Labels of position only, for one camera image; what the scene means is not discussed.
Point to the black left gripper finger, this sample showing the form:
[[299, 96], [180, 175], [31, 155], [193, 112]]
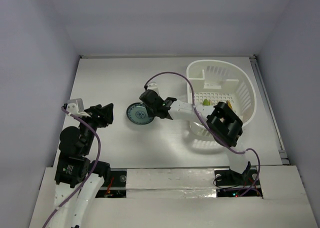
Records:
[[107, 109], [108, 118]]

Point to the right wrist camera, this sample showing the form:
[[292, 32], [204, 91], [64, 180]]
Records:
[[152, 86]]

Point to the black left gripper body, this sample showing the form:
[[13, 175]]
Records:
[[97, 119]]

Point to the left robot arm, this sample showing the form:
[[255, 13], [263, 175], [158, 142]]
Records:
[[77, 179]]

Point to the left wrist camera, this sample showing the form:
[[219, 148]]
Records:
[[75, 106]]

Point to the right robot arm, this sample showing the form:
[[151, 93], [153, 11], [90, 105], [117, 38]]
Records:
[[219, 120]]

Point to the white plastic dish rack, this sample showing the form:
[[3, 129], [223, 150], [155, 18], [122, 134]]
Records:
[[221, 81]]

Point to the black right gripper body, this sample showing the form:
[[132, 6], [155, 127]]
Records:
[[149, 101]]

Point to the teal patterned plate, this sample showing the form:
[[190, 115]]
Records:
[[137, 114]]

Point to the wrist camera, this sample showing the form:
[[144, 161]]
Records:
[[152, 86], [75, 106]]

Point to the yellow brown-rimmed plate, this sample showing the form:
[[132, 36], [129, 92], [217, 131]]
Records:
[[229, 105]]

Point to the aluminium rail right edge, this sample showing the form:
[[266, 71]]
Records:
[[267, 105]]

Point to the silver foil covered bar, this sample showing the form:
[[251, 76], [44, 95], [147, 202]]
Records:
[[170, 183]]

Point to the lime green plate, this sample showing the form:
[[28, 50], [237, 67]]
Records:
[[206, 102]]

